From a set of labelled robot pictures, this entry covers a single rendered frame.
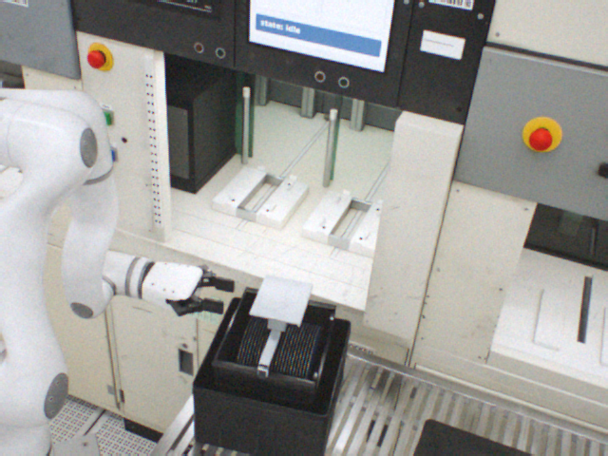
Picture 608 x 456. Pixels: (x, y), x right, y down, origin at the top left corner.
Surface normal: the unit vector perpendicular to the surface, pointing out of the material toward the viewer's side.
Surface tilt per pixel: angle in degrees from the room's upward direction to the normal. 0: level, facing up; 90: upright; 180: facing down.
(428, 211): 90
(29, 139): 60
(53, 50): 90
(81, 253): 49
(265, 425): 90
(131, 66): 90
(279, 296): 0
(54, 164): 64
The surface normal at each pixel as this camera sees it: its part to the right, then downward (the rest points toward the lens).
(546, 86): -0.37, 0.53
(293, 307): 0.07, -0.80
